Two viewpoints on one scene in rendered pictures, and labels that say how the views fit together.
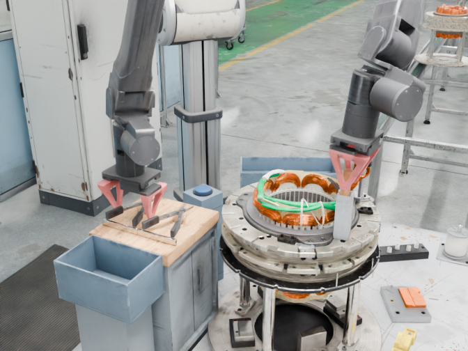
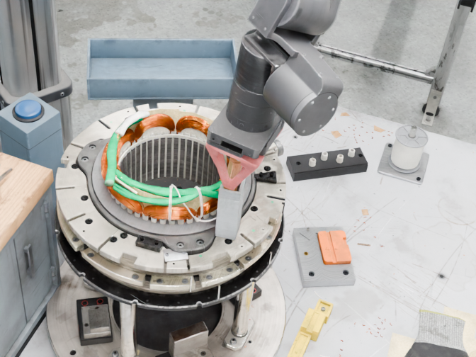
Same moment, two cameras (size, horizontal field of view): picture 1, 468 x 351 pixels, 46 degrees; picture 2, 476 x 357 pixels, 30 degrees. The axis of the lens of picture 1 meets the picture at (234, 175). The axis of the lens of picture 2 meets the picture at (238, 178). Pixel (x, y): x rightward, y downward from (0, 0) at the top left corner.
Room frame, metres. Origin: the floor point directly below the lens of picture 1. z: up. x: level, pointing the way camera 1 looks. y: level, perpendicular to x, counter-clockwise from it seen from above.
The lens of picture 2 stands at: (0.13, -0.06, 1.99)
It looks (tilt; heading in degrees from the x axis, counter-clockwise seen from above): 46 degrees down; 349
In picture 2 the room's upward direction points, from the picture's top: 6 degrees clockwise
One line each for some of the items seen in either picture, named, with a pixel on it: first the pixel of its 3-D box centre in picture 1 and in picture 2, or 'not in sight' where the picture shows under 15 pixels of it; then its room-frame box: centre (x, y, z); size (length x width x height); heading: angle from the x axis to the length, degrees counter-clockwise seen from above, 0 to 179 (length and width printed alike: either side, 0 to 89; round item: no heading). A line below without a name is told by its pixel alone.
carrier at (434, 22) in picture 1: (447, 37); not in sight; (3.71, -1.42, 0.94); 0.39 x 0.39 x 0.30
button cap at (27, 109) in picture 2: (203, 189); (27, 108); (1.21, 0.08, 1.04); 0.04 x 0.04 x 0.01
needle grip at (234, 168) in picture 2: (346, 184); (233, 175); (0.89, -0.20, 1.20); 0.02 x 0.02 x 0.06
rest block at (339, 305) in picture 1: (339, 306); not in sight; (1.03, -0.24, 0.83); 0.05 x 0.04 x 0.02; 31
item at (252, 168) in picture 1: (286, 213); (161, 122); (1.30, -0.14, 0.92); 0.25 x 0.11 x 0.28; 89
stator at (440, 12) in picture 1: (450, 21); not in sight; (3.71, -1.42, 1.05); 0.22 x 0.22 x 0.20
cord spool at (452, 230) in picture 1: (457, 242); (407, 149); (1.32, -0.62, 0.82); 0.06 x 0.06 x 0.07
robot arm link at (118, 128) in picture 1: (129, 134); not in sight; (1.00, 0.20, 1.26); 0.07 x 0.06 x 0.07; 28
